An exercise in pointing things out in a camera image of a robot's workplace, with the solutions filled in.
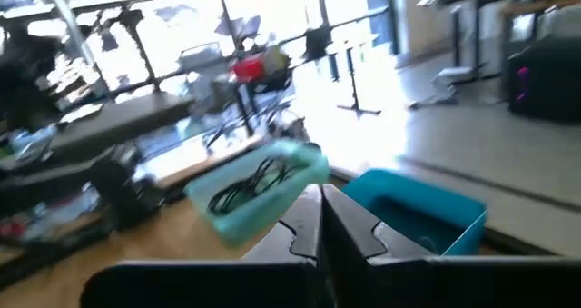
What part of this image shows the black short cable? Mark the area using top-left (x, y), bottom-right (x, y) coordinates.
top-left (207, 155), bottom-right (312, 216)

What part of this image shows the black floor stand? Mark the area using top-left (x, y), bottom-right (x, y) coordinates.
top-left (334, 44), bottom-right (383, 118)

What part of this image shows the red box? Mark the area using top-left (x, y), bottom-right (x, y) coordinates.
top-left (230, 55), bottom-right (268, 84)

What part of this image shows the light teal plastic bin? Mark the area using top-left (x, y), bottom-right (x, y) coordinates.
top-left (184, 139), bottom-right (331, 248)

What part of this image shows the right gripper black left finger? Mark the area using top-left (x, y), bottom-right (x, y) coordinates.
top-left (80, 184), bottom-right (324, 308)

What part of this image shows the grey desk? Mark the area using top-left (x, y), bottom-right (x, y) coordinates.
top-left (48, 91), bottom-right (195, 160)

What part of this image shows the blue plastic bin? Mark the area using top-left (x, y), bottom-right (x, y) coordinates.
top-left (341, 168), bottom-right (488, 257)

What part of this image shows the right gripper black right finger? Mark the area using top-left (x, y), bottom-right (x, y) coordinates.
top-left (322, 184), bottom-right (581, 308)

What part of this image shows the black computer case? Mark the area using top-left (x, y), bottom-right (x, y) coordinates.
top-left (507, 37), bottom-right (581, 124)

